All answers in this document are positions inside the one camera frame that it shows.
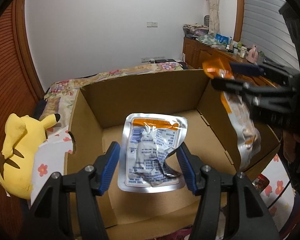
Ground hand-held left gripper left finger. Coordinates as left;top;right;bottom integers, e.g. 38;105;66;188
17;141;122;240

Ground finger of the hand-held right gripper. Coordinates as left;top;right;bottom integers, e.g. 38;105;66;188
229;57;300;87
211;77;298;114

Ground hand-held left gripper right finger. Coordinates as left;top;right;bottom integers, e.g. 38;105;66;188
175;142;282;240

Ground silver snack packet orange strip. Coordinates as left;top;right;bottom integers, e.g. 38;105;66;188
117;113;188;193

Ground red and white snack packet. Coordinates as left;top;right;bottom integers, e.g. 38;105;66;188
252;174;270;193

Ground cardboard box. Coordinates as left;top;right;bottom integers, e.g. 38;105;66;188
64;69;282;238

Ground pink container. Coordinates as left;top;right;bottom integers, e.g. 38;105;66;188
247;45;259;63

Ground group of small bottles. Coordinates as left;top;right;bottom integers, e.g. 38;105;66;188
226;37;249;58

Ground wooden cabinet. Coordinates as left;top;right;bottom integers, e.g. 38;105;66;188
183;36;265;73

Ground green patterned cloth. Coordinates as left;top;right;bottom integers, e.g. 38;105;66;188
196;34;218;46

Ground white window blind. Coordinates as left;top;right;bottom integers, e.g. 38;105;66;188
240;0;298;68

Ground pile of folded cloths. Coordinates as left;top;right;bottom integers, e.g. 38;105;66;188
183;24;210;37

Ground beige curtain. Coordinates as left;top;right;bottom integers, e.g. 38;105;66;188
205;0;222;37

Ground white floral bedsheet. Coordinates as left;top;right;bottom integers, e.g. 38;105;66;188
5;127;299;233

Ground white power strip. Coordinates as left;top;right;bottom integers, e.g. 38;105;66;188
141;56;165;63

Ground dark blue blanket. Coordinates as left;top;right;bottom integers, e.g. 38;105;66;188
34;99;49;119

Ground floral quilt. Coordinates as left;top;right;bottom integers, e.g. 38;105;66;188
37;62;188;140

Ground yellow plush toy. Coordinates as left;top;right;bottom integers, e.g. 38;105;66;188
0;113;61;200

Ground wooden slatted wardrobe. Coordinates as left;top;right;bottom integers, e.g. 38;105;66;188
0;0;45;240

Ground wooden window frame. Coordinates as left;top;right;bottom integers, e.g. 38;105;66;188
234;0;245;43

